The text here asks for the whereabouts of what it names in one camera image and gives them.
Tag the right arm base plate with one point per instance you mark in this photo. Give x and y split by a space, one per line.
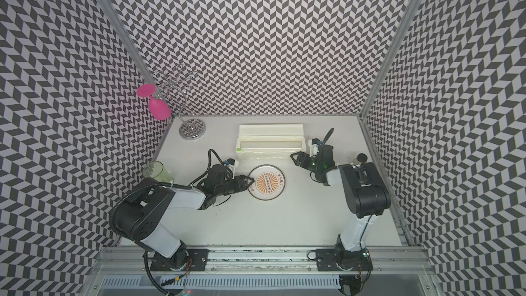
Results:
332 260

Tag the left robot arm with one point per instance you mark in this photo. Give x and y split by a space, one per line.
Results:
137 216

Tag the white plate with orange pattern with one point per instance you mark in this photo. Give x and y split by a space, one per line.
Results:
269 182

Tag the white vent grille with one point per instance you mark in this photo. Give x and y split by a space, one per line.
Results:
229 282

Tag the left aluminium corner post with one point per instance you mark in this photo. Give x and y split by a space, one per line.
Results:
121 32

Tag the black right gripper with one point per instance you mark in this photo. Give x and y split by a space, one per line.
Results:
302 155

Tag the cream plastic wrap dispenser box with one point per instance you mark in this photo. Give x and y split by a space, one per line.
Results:
258 141

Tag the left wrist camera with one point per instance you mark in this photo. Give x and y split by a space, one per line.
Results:
231 164

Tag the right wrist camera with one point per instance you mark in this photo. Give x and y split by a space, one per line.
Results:
314 145

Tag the pink plastic wine glass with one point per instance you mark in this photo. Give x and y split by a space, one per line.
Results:
157 107

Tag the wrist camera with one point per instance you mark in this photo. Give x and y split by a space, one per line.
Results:
231 164
314 145

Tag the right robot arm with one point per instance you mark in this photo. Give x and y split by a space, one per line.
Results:
366 196

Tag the green transparent cup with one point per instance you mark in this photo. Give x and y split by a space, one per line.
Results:
157 171

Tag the glass jar with black lid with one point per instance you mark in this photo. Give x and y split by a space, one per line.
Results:
361 158

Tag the aluminium front rail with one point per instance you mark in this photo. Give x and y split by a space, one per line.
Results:
301 260

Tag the aluminium corner post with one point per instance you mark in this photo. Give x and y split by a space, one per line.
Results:
121 32
393 50

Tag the right aluminium corner post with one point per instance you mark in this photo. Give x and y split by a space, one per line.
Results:
393 50

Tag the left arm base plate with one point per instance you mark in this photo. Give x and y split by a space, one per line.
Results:
182 260

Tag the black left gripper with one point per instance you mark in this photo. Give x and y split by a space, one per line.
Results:
241 183

